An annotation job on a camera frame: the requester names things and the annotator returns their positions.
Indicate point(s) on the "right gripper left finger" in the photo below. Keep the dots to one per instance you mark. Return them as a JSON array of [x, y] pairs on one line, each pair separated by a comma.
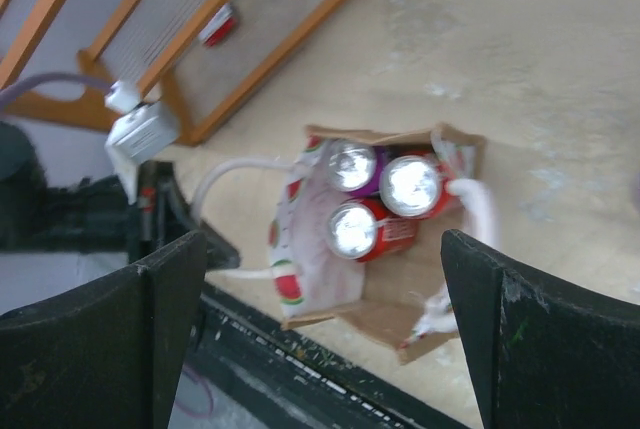
[[109, 353]]

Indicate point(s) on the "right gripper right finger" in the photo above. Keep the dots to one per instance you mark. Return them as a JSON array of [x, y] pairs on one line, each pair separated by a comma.
[[541, 352]]

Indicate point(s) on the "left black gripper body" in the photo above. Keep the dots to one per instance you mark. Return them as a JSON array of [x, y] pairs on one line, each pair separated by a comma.
[[162, 215]]

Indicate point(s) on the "watermelon print canvas bag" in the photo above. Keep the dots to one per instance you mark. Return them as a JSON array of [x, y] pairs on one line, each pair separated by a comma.
[[400, 299]]

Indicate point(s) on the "red coke can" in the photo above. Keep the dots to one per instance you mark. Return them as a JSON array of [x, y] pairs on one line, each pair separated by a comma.
[[413, 185], [364, 229]]

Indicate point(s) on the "purple fanta can far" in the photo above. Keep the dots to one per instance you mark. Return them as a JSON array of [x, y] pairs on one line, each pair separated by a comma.
[[355, 168]]

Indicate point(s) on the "red white object on rack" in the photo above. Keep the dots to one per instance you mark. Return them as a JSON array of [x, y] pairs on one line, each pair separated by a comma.
[[219, 27]]

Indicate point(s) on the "orange wooden wire rack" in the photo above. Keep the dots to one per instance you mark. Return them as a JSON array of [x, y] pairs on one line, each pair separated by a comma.
[[154, 44]]

